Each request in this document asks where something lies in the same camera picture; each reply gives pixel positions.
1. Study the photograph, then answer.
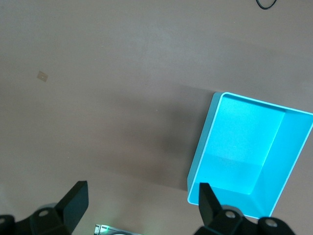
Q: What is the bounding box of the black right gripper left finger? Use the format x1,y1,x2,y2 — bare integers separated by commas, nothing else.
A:
0,180,89,235

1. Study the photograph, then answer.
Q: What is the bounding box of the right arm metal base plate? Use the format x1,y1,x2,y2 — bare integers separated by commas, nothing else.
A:
94,224,147,235

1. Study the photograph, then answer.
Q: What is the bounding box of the teal plastic bin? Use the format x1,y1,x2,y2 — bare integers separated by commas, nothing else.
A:
187,92,313,220

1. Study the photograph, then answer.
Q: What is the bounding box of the thin black looped cable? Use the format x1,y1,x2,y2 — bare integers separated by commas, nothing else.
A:
256,0,278,11

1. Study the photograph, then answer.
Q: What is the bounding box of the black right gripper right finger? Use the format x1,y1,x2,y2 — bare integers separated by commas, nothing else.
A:
195,182,295,235

